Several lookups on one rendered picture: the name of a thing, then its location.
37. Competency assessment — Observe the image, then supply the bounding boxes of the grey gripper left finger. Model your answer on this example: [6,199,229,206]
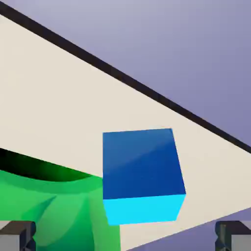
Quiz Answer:
[0,220,37,251]

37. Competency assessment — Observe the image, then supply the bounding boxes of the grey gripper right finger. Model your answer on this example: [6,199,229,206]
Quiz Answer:
[214,220,251,251]

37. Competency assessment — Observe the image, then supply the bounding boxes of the small blue cube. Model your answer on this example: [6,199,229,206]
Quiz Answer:
[102,127,187,226]

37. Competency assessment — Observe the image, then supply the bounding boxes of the large green box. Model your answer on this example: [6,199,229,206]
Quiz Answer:
[0,147,121,251]

